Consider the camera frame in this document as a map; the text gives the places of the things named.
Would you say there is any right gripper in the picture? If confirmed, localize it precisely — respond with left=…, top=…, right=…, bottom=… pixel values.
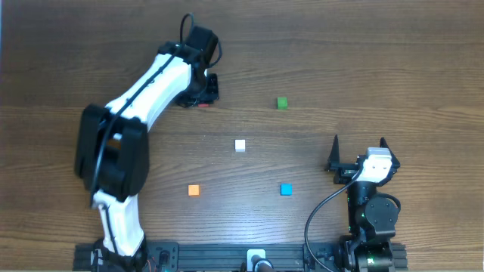
left=327, top=134, right=401, bottom=186

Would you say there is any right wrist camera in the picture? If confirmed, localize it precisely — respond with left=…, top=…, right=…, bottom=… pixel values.
left=357, top=147, right=393, bottom=183

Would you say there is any mounting rail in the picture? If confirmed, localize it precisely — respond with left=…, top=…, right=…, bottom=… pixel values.
left=73, top=241, right=409, bottom=272

